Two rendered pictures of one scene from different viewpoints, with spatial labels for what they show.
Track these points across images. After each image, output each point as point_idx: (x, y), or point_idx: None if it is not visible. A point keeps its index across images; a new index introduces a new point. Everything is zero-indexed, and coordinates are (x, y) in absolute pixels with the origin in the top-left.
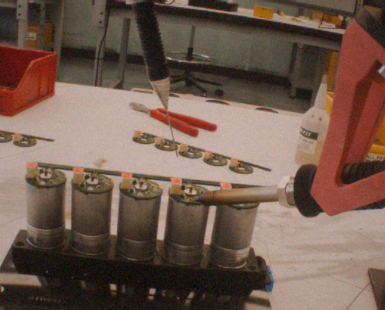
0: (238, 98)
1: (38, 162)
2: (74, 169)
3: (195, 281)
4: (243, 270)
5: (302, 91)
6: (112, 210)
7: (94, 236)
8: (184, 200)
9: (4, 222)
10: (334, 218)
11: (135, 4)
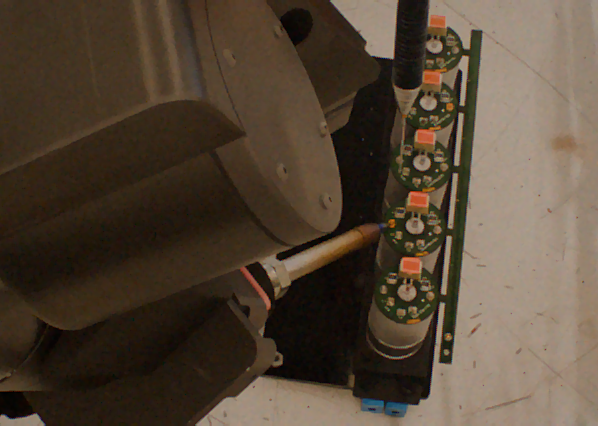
0: None
1: (482, 35)
2: (433, 73)
3: (363, 290)
4: (359, 343)
5: None
6: (596, 212)
7: (392, 140)
8: (388, 213)
9: (522, 57)
10: None
11: None
